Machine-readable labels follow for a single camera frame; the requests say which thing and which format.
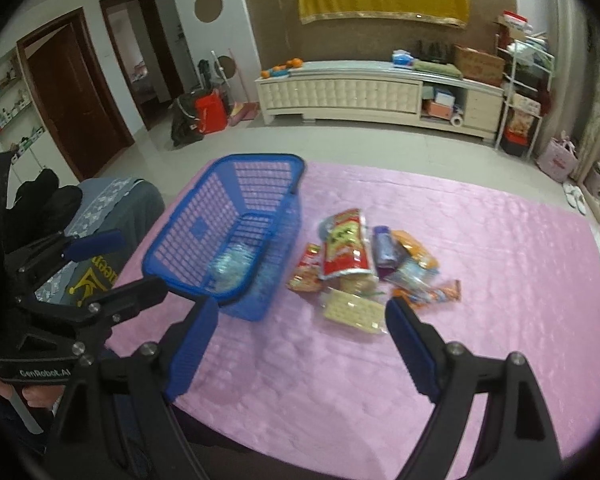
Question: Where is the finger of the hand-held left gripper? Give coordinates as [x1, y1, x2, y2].
[7, 229, 126, 281]
[15, 275, 170, 335]

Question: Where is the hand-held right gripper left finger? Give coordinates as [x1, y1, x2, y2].
[45, 299, 220, 480]

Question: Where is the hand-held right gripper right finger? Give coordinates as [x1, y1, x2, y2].
[384, 297, 563, 480]

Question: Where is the orange snack stick packet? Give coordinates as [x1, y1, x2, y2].
[405, 280, 462, 308]

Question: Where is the clear cracker packet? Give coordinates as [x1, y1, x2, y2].
[320, 285, 387, 336]

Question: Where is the clear blue snack packet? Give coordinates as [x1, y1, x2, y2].
[395, 260, 438, 301]

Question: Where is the purple snack packet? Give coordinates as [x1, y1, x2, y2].
[377, 262, 410, 288]

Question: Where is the blue plastic basket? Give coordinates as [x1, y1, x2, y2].
[142, 154, 307, 322]

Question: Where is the clear plastic snack packet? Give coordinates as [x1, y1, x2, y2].
[207, 242, 276, 296]

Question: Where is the large red yellow snack bag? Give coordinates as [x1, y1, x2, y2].
[319, 208, 378, 281]

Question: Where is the small red snack packet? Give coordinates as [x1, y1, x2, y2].
[286, 242, 326, 293]

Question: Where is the person's left hand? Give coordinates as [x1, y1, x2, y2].
[0, 370, 63, 423]

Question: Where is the grey cushion with yellow print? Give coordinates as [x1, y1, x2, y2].
[35, 176, 166, 311]

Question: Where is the black jacket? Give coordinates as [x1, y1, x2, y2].
[5, 169, 83, 253]

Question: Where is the pink tablecloth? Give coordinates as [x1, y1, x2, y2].
[105, 160, 600, 480]

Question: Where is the brown wooden door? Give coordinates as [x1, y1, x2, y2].
[17, 7, 136, 181]

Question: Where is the black bag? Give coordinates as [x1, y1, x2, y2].
[170, 92, 206, 148]

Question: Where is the pink dustpan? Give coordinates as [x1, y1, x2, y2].
[228, 101, 258, 126]

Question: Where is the white metal stand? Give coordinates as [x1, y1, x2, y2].
[209, 50, 232, 92]

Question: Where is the black bin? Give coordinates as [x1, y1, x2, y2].
[500, 132, 536, 157]

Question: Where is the pink bag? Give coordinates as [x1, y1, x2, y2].
[537, 132, 579, 183]

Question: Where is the cream tv cabinet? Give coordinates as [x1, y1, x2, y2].
[255, 60, 506, 142]

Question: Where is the green folded cloth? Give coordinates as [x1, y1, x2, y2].
[412, 60, 463, 80]

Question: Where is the cardboard box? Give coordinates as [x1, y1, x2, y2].
[452, 45, 507, 87]

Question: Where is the row of dark bottles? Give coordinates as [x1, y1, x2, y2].
[416, 40, 453, 61]

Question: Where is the white metal rack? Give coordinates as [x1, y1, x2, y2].
[494, 10, 553, 158]

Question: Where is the wall shelf with bottles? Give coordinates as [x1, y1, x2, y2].
[0, 50, 48, 151]

